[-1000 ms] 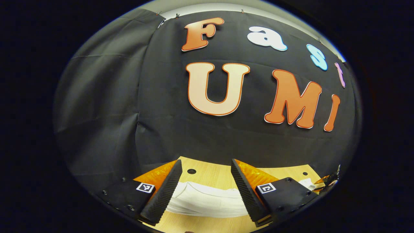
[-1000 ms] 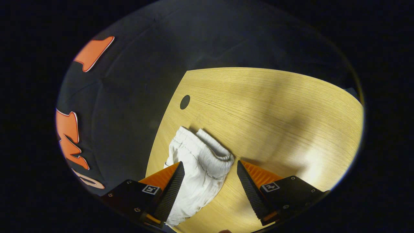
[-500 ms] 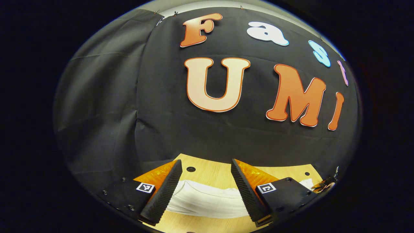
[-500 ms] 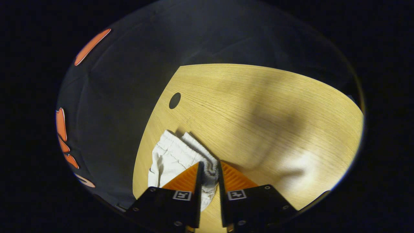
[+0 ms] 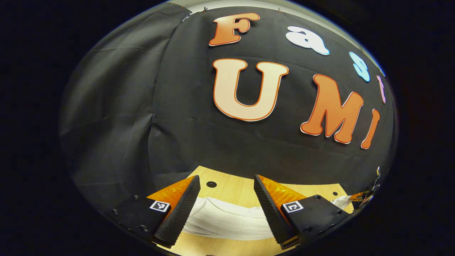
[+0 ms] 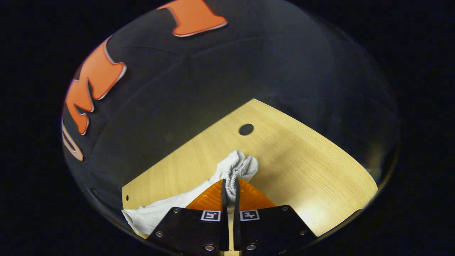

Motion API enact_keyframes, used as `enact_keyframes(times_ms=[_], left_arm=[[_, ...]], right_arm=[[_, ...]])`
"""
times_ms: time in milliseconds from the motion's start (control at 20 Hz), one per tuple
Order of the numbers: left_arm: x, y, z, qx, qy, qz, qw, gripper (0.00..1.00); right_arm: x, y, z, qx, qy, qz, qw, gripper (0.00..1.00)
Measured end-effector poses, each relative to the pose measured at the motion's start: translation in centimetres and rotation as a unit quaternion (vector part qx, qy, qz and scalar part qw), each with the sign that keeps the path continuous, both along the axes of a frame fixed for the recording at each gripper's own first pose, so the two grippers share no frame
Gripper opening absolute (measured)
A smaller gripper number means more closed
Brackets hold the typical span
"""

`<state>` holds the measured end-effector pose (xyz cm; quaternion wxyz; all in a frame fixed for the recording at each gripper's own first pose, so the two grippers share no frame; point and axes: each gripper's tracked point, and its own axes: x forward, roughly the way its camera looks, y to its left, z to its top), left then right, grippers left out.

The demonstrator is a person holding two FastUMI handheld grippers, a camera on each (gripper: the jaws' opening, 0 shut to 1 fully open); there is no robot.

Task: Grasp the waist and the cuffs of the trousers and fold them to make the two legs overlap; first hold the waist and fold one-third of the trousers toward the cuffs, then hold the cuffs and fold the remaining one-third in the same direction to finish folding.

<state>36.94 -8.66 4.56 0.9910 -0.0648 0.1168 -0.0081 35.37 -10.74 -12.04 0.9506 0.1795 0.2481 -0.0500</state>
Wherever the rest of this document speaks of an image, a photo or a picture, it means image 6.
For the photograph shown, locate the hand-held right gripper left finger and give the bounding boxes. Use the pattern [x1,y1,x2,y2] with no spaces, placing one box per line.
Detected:
[148,179,230,254]

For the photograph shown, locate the black backdrop cloth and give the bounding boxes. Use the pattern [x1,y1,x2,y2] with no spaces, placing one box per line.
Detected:
[61,0,400,214]

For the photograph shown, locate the white jeans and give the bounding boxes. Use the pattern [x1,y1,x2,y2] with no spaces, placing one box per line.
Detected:
[122,150,259,237]

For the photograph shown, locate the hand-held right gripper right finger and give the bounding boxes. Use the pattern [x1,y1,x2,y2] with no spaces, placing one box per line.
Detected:
[234,178,317,255]

